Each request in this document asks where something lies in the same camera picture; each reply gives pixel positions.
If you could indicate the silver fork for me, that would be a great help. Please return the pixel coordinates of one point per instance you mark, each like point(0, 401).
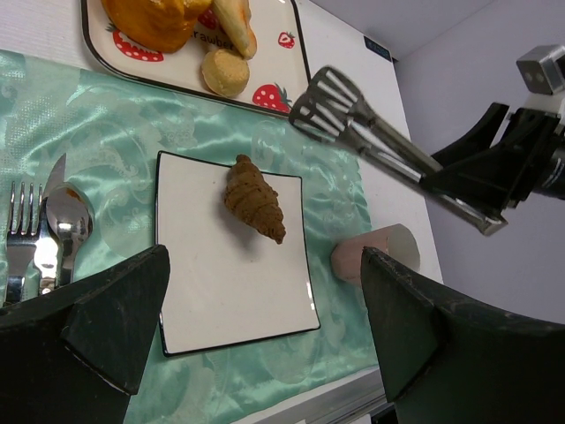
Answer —
point(21, 237)

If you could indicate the brown chocolate croissant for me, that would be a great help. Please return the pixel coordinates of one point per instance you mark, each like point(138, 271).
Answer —
point(252, 201)

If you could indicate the silver metal tongs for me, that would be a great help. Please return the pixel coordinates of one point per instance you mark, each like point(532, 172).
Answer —
point(334, 112)

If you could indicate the oval sandwich bun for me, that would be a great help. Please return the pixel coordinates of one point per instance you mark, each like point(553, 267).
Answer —
point(235, 18)

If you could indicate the strawberry pattern tray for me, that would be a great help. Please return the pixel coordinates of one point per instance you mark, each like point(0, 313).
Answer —
point(279, 70)

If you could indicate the silver table knife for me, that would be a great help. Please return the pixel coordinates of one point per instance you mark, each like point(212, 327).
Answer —
point(46, 251)

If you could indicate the silver spoon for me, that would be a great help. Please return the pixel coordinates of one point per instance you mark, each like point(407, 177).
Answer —
point(71, 218)

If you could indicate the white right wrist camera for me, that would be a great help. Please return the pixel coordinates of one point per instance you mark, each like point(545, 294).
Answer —
point(542, 70)

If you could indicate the aluminium table frame rail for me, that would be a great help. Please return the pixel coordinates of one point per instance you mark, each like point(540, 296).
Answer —
point(350, 399)

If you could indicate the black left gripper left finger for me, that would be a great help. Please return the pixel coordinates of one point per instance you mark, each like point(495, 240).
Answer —
point(77, 355)

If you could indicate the small round yellow bun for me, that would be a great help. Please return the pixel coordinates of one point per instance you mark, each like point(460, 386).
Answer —
point(225, 72)

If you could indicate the large orange muffin bread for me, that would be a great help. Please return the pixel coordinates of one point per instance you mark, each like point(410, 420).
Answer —
point(164, 26)

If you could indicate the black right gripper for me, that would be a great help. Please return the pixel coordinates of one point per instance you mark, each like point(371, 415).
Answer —
point(494, 175)

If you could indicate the white square plate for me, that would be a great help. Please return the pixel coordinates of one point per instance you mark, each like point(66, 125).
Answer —
point(228, 285)

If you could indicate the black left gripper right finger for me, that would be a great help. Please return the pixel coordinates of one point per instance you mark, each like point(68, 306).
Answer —
point(445, 357)

